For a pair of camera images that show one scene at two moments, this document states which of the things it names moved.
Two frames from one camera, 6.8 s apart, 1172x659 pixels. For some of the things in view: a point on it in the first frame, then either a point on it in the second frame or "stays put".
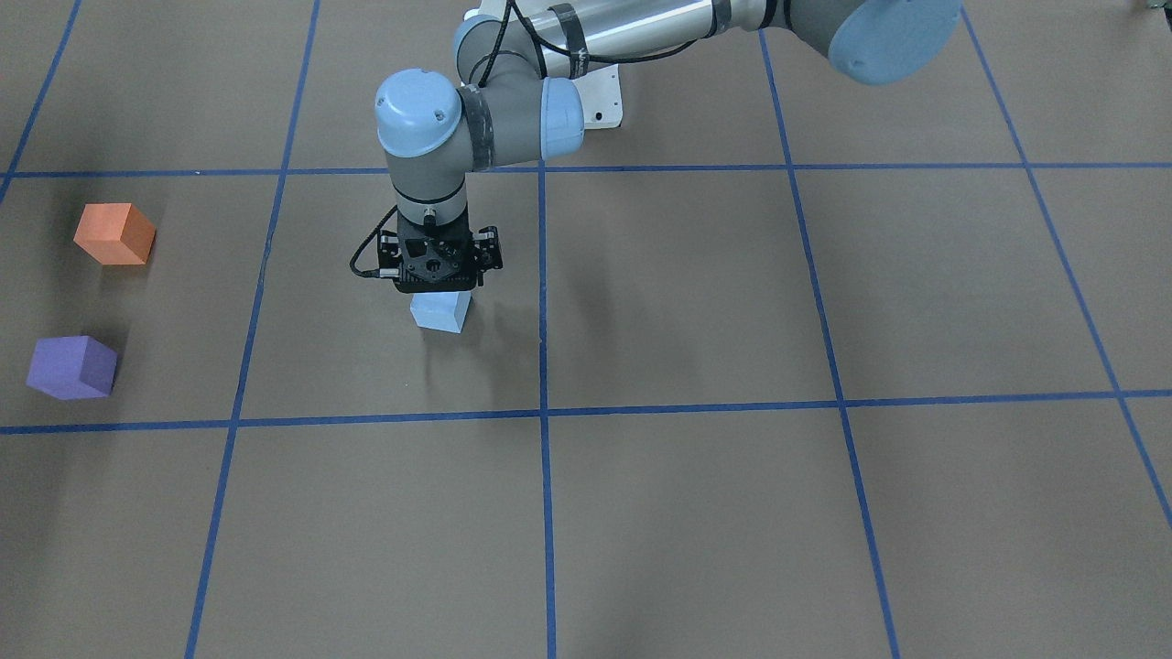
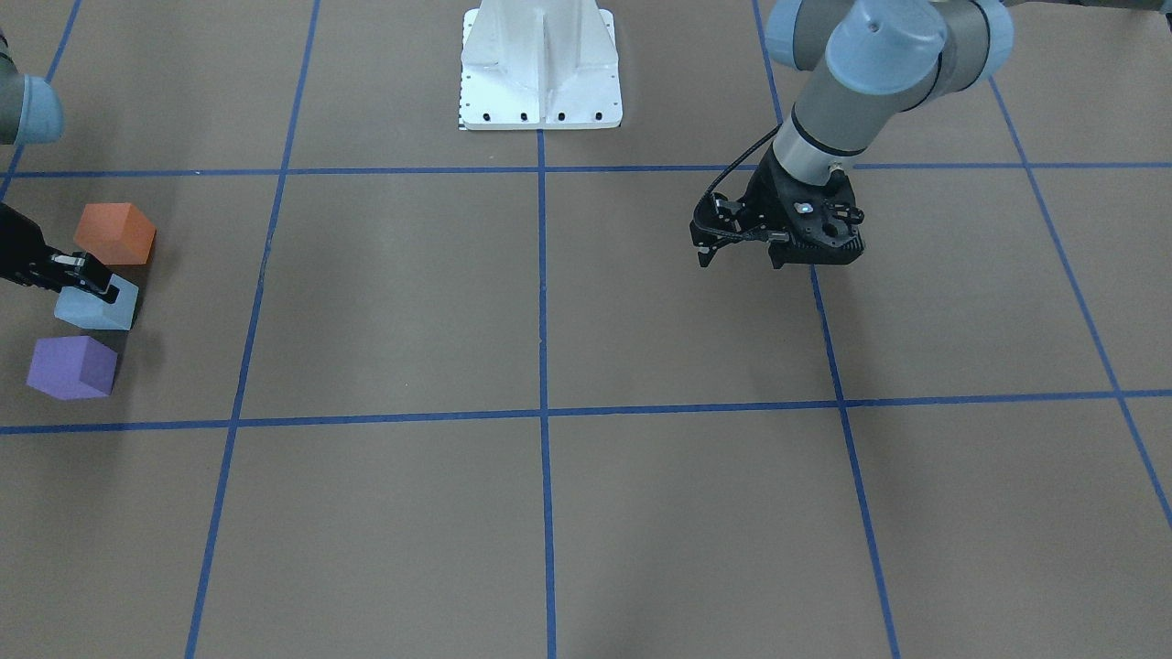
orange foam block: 115,233 stays put
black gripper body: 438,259 to 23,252
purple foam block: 73,367 stays put
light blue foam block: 444,311 to 89,310
